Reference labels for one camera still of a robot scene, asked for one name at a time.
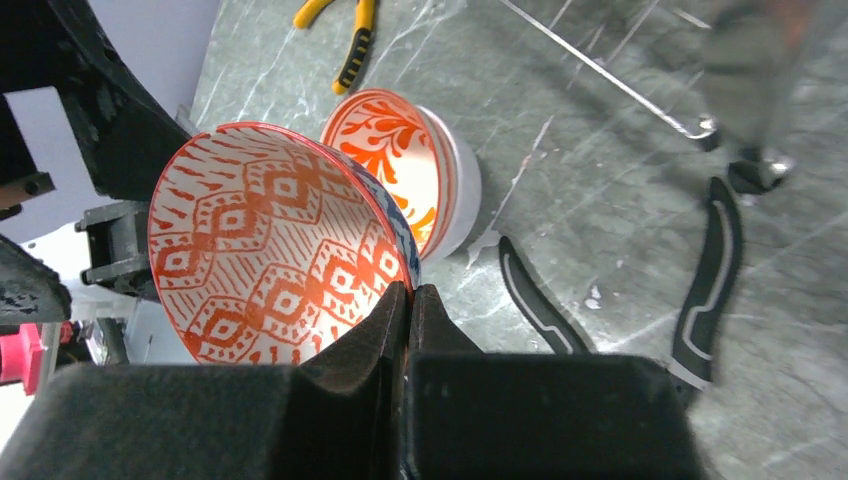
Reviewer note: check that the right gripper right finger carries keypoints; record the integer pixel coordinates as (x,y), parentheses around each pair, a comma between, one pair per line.
(476,415)

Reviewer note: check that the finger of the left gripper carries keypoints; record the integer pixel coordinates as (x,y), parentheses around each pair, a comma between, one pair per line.
(31,292)
(124,136)

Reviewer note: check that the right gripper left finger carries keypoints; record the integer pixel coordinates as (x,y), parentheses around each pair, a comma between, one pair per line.
(333,417)

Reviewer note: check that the red patterned bowl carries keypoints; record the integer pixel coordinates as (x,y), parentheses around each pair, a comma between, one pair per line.
(265,247)

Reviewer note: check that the orange floral bowl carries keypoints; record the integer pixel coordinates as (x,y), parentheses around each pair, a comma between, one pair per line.
(431,172)

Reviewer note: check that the steel dish rack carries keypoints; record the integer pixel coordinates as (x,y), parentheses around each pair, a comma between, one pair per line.
(646,55)

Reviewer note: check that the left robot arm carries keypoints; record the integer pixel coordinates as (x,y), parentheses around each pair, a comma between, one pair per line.
(114,236)

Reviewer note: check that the black pliers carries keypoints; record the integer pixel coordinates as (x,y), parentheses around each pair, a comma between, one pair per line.
(698,322)

